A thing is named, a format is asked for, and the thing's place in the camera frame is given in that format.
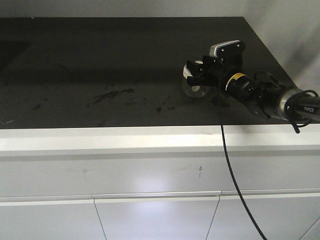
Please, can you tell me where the white fume hood cabinet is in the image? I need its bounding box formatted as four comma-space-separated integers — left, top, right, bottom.
0, 0, 320, 240

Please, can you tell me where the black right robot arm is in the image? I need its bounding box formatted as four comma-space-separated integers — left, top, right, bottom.
183, 40, 320, 134

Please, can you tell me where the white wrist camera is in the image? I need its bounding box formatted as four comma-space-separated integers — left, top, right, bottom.
209, 40, 240, 58

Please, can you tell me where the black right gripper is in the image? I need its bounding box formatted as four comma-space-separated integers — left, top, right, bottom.
186, 42, 246, 90

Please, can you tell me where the black small object on worktop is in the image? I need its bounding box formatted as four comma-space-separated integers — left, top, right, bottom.
211, 93, 230, 108

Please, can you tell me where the glass jar with white lid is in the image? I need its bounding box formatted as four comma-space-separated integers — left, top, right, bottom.
181, 64, 211, 98

